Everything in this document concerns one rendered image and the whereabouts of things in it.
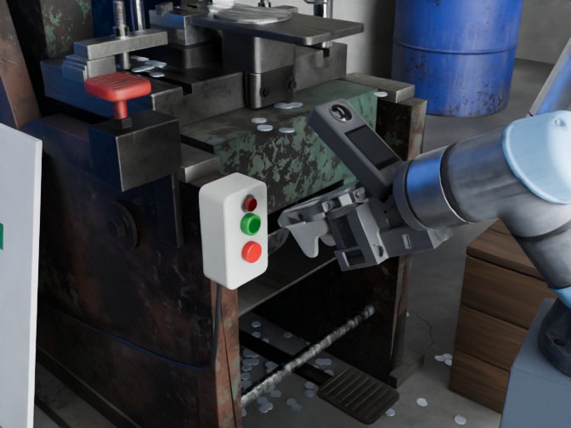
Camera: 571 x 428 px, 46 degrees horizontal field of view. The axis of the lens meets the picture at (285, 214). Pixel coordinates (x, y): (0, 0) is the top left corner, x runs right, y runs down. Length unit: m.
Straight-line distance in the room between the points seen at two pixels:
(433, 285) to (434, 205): 1.25
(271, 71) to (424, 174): 0.51
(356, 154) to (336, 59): 0.60
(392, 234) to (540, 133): 0.19
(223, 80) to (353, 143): 0.42
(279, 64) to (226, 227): 0.35
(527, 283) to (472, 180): 0.73
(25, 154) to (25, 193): 0.07
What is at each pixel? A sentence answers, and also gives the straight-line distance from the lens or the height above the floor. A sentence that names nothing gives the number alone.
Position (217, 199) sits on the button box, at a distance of 0.82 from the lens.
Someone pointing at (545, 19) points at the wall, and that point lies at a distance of 4.43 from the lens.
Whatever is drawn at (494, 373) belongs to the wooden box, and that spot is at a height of 0.09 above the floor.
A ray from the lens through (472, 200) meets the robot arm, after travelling 0.59.
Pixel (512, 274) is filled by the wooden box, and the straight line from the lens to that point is 1.30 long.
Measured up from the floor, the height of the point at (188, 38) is 0.74.
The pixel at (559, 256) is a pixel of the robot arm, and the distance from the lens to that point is 0.62.
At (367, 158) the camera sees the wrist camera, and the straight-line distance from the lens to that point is 0.66.
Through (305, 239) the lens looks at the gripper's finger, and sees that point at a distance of 0.75.
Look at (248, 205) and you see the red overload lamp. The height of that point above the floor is 0.61.
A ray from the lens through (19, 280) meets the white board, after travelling 1.29.
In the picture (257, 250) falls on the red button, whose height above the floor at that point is 0.54.
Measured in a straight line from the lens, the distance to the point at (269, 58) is 1.07.
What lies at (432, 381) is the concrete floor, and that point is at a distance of 1.53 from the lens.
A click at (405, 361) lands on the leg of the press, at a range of 1.52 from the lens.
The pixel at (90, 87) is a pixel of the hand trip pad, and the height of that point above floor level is 0.76.
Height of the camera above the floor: 0.96
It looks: 26 degrees down
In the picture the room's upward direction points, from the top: straight up
